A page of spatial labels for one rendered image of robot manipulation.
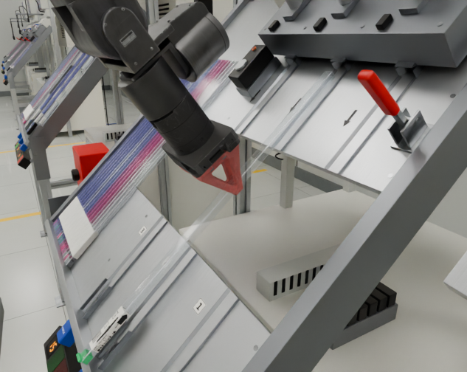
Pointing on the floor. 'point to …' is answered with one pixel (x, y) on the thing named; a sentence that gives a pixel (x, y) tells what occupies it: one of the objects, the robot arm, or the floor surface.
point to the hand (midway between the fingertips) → (233, 186)
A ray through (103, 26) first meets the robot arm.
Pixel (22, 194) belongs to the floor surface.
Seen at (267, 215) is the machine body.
